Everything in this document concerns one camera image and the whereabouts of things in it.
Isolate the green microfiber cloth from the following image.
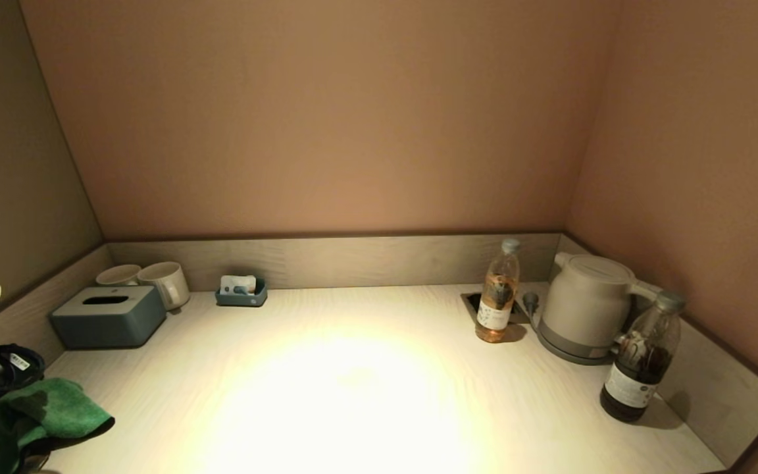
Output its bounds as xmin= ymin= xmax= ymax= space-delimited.
xmin=0 ymin=377 xmax=115 ymax=474

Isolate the grey-blue tissue box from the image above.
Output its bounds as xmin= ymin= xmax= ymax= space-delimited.
xmin=49 ymin=285 xmax=167 ymax=349

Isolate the cream ceramic mug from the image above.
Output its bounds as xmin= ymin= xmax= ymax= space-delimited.
xmin=137 ymin=261 xmax=191 ymax=311
xmin=95 ymin=264 xmax=142 ymax=288

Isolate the small grey-blue tray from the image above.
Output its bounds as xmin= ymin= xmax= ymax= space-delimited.
xmin=215 ymin=278 xmax=268 ymax=308

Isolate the recessed power socket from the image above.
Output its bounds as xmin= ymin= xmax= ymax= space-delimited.
xmin=461 ymin=292 xmax=530 ymax=325

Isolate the light amber tea bottle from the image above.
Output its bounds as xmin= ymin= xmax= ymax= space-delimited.
xmin=474 ymin=238 xmax=520 ymax=344

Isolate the grey kettle base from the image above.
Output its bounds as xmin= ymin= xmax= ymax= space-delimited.
xmin=530 ymin=315 xmax=618 ymax=366

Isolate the cream electric kettle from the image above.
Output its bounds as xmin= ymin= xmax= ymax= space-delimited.
xmin=540 ymin=252 xmax=660 ymax=350

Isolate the dark tea bottle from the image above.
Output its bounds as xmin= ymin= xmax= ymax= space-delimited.
xmin=599 ymin=291 xmax=685 ymax=423

